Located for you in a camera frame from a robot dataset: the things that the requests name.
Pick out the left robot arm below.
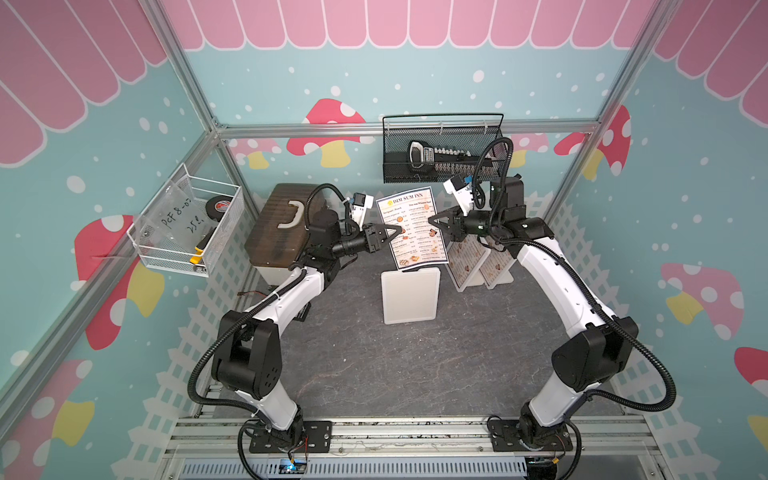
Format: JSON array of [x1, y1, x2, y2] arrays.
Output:
[[187, 183, 402, 451]]

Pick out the small circuit board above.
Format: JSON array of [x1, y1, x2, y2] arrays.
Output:
[[278, 459, 308, 475]]

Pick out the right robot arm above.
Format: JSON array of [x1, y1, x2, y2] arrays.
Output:
[[429, 137, 677, 450]]

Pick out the black tape roll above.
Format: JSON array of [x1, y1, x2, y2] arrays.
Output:
[[205, 195, 233, 222]]

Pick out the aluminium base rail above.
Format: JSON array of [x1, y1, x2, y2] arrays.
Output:
[[158, 416, 667, 480]]

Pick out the black mesh wall basket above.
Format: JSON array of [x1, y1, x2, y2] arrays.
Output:
[[381, 113, 509, 183]]

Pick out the socket tool set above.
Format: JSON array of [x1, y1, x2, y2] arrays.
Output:
[[406, 140, 498, 177]]

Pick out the brown lid storage box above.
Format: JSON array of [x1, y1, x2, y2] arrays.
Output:
[[245, 183, 316, 286]]

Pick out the clear plastic labelled bag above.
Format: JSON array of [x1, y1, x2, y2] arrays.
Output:
[[136, 181, 213, 253]]

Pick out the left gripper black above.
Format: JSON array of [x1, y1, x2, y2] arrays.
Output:
[[330, 223, 401, 257]]

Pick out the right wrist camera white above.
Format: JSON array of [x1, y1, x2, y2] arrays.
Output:
[[443, 174, 477, 216]]

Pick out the dim sum menu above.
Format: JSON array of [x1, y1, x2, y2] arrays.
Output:
[[376, 186, 448, 271], [481, 245, 514, 286], [448, 241, 487, 288]]

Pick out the white menu stand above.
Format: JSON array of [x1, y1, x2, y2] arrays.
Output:
[[381, 267, 441, 325], [445, 238, 492, 293]]

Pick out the yellow black utility knife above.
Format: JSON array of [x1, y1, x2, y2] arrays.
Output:
[[189, 228, 215, 267]]

